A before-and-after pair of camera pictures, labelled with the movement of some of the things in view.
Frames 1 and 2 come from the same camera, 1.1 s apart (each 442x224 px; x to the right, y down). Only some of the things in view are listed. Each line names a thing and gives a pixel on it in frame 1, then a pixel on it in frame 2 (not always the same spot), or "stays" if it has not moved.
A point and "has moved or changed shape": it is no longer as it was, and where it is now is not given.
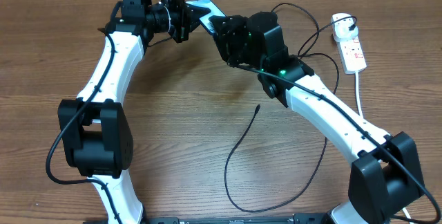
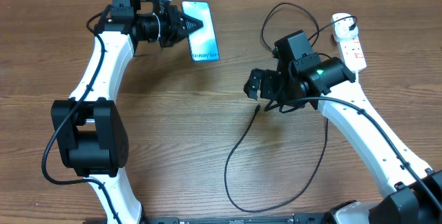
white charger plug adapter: (344, 27) stays
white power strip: (352, 55) stays
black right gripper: (228, 34) -> (269, 79)
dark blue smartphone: (215, 12) has moved or changed shape
